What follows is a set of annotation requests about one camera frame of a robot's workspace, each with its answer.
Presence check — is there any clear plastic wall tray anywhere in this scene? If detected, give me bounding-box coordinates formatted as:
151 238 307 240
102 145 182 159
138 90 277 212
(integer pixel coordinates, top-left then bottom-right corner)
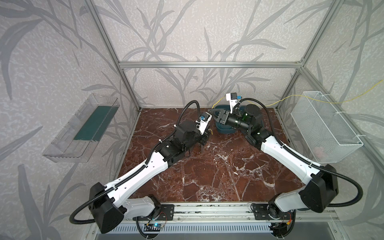
43 94 120 163

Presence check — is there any left teal plastic bin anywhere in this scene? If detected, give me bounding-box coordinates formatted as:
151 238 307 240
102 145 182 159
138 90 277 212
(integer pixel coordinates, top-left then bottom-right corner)
215 105 237 135

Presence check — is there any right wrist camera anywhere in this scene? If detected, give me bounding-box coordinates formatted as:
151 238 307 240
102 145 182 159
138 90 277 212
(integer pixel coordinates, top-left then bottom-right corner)
226 93 242 114

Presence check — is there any right teal plastic bin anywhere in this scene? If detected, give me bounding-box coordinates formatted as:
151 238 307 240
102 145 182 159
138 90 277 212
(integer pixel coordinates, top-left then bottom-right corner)
244 104 264 127

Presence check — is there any pink object in basket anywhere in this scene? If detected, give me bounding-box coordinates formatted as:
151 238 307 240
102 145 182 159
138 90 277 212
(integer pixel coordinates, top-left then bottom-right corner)
313 147 326 159

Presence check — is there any yellow cable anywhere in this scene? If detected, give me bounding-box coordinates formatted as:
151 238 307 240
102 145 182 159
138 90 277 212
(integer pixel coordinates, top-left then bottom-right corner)
209 79 384 136

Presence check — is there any aluminium frame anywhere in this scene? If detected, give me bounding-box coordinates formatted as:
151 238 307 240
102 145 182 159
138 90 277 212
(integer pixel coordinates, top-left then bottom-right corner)
82 0 384 181

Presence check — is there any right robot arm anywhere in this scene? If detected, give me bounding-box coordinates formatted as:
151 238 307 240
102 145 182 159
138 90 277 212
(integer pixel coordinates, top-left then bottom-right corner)
209 98 364 220

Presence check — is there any green circuit board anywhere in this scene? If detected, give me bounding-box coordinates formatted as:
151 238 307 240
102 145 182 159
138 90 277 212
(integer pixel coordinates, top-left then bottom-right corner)
145 223 165 232

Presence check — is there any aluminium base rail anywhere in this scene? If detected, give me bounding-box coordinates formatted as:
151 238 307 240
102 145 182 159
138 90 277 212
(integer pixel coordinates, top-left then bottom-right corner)
107 202 347 240

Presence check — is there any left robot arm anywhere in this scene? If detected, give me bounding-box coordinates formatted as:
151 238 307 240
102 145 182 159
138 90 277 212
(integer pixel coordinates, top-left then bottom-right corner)
69 100 212 234

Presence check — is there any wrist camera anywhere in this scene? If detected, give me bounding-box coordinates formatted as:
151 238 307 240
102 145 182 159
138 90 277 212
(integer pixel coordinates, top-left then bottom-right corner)
226 93 242 114
196 112 212 135

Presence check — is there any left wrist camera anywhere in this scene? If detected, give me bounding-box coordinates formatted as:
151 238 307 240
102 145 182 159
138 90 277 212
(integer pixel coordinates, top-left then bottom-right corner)
196 112 212 135

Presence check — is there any teal plastic bin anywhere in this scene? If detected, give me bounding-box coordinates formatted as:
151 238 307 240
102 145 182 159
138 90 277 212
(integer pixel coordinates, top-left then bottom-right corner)
215 105 237 135
244 104 264 127

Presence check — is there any white wire mesh basket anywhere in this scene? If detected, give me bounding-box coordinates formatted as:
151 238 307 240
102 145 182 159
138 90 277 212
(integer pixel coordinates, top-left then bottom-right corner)
291 91 364 164

